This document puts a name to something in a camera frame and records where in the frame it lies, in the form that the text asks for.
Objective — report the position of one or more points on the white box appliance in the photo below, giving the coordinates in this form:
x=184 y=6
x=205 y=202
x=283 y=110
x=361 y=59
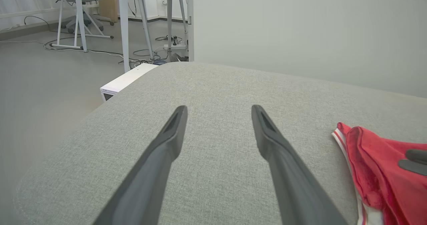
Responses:
x=126 y=80

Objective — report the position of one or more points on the white metal post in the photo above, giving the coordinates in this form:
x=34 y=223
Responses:
x=123 y=25

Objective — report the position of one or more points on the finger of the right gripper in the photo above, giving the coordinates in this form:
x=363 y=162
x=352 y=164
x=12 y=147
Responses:
x=418 y=155
x=415 y=168

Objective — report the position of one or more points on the grey tripod legs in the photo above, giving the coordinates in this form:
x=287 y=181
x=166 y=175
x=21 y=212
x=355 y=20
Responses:
x=169 y=18

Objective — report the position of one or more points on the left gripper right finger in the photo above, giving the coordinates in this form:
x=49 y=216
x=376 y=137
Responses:
x=287 y=171

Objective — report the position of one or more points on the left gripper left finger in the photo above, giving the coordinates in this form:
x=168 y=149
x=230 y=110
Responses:
x=156 y=158

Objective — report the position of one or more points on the wooden cabinet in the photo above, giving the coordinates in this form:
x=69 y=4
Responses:
x=110 y=1

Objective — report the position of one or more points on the white metal stand frame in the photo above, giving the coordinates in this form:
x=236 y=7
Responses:
x=80 y=25

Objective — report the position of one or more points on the red white basketball jersey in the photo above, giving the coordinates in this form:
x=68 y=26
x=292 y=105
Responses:
x=377 y=171

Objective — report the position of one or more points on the white power strip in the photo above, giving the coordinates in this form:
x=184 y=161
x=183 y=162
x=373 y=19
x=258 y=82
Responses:
x=175 y=46

